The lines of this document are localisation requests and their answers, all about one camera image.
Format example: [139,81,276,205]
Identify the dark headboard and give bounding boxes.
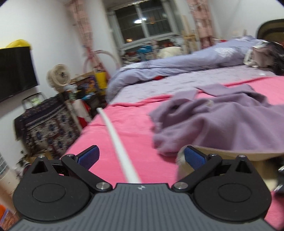
[256,19,284,44]

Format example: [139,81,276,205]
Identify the blue plush toy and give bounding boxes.
[137,45,154,61]

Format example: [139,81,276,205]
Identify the pink right curtain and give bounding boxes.
[187,0,214,49]

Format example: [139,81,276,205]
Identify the cream pillow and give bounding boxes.
[157,46,183,59]

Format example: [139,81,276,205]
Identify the black wall television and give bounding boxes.
[0,47,38,101]

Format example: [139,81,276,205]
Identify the pink left curtain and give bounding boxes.
[66,0,105,74]

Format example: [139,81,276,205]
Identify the black wire basket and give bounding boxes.
[21,92,47,110]

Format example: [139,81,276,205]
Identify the pink towel blanket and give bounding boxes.
[65,76,283,230]

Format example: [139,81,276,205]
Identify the pile of clothes at headboard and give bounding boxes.
[243,40,283,76]

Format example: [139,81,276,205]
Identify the lavender bed sheet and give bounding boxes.
[110,65,276,104]

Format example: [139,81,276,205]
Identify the pink hula hoop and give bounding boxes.
[83,50,120,75]

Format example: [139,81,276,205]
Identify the yellow bag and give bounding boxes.
[95,72,107,89]

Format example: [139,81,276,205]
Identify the colourful toy box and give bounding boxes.
[76,75,100,98]

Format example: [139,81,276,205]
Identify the blue-grey duvet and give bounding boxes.
[105,36,263,103]

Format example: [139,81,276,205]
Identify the patterned cloth covered cabinet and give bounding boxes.
[14,94,80,158]

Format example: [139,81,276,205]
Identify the window with bars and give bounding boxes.
[106,1,180,51]

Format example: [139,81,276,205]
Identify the white plastic pipe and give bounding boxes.
[97,108,142,184]

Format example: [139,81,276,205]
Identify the cream desk fan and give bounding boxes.
[47,64,71,93]

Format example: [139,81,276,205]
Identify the purple sweater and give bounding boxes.
[150,84,283,155]

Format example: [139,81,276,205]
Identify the pink curtain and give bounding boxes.
[187,0,214,49]
[66,0,105,74]

